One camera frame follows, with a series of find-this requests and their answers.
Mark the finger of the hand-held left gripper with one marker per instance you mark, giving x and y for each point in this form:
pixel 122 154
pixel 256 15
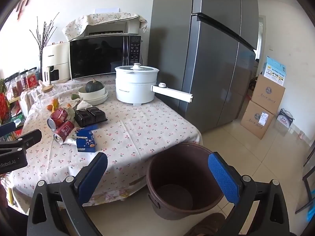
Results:
pixel 7 128
pixel 29 137

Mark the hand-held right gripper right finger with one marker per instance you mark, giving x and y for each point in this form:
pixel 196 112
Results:
pixel 222 179

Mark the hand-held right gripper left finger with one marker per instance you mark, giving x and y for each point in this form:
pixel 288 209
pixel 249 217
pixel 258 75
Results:
pixel 94 174

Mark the blue snack box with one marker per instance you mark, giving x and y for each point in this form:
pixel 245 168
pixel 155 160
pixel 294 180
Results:
pixel 86 142

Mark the red drink can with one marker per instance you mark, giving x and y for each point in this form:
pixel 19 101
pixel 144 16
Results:
pixel 59 114
pixel 65 130

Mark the brown plastic trash bin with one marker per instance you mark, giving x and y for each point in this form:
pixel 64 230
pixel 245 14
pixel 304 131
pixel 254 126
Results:
pixel 177 172

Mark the black plastic tray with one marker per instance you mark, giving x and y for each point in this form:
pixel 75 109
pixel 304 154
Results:
pixel 89 116

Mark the person's brown slipper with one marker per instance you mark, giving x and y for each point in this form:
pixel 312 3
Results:
pixel 209 223

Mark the glass jar wooden lid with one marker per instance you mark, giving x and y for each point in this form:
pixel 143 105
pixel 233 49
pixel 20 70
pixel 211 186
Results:
pixel 48 94

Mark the pale green crumpled bag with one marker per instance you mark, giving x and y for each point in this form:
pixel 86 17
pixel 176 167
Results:
pixel 70 110

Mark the red label jar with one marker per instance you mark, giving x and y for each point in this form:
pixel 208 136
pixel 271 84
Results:
pixel 31 80

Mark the floral tablecloth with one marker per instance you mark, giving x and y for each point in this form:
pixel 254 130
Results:
pixel 137 132

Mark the crumpled white tissue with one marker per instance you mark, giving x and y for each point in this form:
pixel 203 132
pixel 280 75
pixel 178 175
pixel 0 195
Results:
pixel 83 104

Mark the brown cardboard box white label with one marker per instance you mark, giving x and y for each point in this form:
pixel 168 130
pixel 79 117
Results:
pixel 256 120

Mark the dark green pumpkin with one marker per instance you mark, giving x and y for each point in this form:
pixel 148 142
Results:
pixel 94 86

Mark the black metal chair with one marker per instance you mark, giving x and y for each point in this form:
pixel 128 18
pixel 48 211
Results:
pixel 307 177

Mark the cream air fryer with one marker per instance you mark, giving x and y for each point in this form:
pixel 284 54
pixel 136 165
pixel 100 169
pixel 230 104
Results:
pixel 55 56

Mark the small dark white box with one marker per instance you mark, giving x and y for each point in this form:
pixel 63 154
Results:
pixel 285 119

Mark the white electric pot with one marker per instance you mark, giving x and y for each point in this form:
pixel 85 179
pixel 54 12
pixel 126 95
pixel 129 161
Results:
pixel 135 88

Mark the dried branches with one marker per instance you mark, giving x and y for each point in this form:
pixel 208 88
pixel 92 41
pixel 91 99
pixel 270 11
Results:
pixel 43 34

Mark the black microwave oven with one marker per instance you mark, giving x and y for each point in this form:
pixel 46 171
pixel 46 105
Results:
pixel 98 56

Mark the grey refrigerator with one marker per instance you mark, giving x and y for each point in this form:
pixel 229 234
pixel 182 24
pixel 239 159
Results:
pixel 209 66

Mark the glass pot lid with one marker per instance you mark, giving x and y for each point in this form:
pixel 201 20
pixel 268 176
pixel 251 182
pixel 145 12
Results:
pixel 136 67

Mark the blue white carton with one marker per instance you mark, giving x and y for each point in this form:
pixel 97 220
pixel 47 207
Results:
pixel 274 71

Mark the white appliance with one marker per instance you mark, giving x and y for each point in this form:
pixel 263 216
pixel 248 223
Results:
pixel 110 28

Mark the floral cover cloth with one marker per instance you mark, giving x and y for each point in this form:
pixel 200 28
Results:
pixel 103 17

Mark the red wall decoration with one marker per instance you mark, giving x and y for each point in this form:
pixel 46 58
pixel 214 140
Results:
pixel 25 0

